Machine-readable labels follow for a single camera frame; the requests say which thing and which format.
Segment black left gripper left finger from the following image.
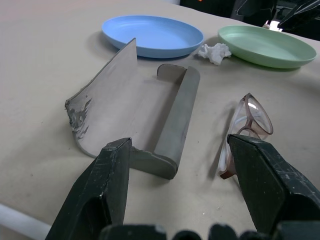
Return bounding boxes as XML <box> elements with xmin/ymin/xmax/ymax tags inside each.
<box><xmin>44</xmin><ymin>137</ymin><xmax>133</xmax><ymax>240</ymax></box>

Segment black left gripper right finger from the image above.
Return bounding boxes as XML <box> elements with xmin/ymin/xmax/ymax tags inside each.
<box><xmin>227</xmin><ymin>133</ymin><xmax>320</xmax><ymax>240</ymax></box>

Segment brown translucent eyeglasses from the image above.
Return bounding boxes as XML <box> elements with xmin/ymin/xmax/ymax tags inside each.
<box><xmin>218</xmin><ymin>92</ymin><xmax>274</xmax><ymax>180</ymax></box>

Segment open grey glasses case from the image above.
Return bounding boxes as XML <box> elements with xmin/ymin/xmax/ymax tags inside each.
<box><xmin>64</xmin><ymin>37</ymin><xmax>201</xmax><ymax>180</ymax></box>

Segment beige table cloth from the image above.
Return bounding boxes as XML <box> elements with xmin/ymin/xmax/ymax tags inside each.
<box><xmin>0</xmin><ymin>0</ymin><xmax>320</xmax><ymax>232</ymax></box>

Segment green plastic plate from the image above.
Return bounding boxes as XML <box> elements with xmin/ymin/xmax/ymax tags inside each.
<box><xmin>217</xmin><ymin>24</ymin><xmax>317</xmax><ymax>69</ymax></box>

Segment crumpled white tissue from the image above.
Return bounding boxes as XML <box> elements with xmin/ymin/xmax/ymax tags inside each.
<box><xmin>197</xmin><ymin>42</ymin><xmax>232</xmax><ymax>66</ymax></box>

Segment blue plastic plate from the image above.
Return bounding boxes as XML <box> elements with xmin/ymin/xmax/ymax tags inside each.
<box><xmin>101</xmin><ymin>15</ymin><xmax>205</xmax><ymax>59</ymax></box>

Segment black equipment behind table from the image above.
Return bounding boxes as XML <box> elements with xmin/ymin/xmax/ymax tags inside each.
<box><xmin>179</xmin><ymin>0</ymin><xmax>320</xmax><ymax>40</ymax></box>

